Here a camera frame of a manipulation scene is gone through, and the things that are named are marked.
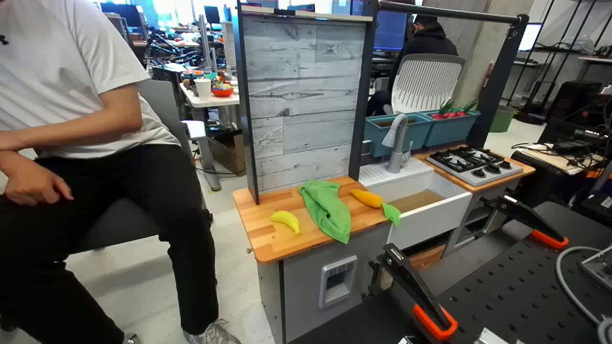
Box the white toy sink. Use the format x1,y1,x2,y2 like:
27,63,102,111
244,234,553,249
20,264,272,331
358,157,475,253

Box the green bin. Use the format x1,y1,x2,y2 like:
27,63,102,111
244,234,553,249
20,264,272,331
490,104,517,134

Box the wooden desk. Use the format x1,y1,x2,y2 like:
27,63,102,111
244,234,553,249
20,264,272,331
509,142,612,180

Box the yellow toy banana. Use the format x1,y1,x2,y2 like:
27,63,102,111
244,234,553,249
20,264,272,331
270,209,303,237

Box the green towel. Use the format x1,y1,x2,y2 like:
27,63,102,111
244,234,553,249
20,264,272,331
299,180,355,247

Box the white dish rack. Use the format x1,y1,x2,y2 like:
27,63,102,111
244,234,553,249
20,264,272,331
389,54,467,117

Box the teal plastic bin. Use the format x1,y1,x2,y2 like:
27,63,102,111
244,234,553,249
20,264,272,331
364,113,437,161
423,109,483,149

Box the white desk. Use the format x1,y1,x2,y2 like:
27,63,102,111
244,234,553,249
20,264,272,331
179,79,244,193

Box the black equipment pile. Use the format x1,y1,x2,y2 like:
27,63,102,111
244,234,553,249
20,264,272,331
542,79,612,151

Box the grey toy faucet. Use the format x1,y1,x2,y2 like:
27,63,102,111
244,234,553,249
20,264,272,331
381,113,416,176

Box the cardboard box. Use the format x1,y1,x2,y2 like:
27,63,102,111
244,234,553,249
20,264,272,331
209,126,247,178

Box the white cup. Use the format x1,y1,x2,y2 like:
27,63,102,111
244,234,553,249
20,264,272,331
194,75,215,102

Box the black metal kitchen frame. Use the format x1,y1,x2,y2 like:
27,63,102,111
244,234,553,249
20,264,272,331
236,0,532,207

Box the grey hose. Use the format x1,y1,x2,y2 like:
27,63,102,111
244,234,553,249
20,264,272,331
553,245,612,344

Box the wooden cutting board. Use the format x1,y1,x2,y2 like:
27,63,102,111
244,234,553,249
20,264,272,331
232,176,391,266

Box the black clamp orange handle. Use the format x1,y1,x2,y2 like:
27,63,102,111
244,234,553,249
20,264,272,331
481,193,573,253
370,243,462,344

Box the grey wood-look backboard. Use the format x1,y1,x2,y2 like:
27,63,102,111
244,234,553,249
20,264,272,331
242,14,374,197

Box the grey chair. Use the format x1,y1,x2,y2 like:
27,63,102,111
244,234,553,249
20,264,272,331
75,79,217,251

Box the white-shirt person's bare forearm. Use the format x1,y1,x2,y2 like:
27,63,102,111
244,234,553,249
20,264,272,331
0,94,146,155

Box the person in black hoodie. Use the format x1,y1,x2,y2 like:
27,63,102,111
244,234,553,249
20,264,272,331
366,14,462,117

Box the white-shirt person's hand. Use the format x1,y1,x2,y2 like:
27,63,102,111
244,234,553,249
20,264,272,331
0,151,75,207

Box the red bowl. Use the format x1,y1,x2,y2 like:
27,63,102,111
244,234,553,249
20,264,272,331
211,83,238,100

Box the yellow toy carrot green leaves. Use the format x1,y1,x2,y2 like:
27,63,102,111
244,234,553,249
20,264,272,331
351,186,406,230

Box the toy stove top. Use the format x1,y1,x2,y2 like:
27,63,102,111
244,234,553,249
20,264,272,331
427,144,515,188

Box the toy vegetables bunch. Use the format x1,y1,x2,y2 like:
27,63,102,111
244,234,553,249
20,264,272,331
431,100,479,123

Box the blue computer monitor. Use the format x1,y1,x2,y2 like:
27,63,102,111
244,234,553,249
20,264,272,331
372,8,410,56

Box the grey toy kitchen cabinet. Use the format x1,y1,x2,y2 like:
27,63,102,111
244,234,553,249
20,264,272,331
255,190,513,344

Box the wooden stove counter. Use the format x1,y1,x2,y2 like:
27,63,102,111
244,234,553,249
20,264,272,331
412,144,538,197

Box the grey metal bracket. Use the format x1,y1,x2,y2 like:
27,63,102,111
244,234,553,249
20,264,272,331
580,245,612,293

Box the person in white t-shirt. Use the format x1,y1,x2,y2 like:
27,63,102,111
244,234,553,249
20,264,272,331
0,0,244,344

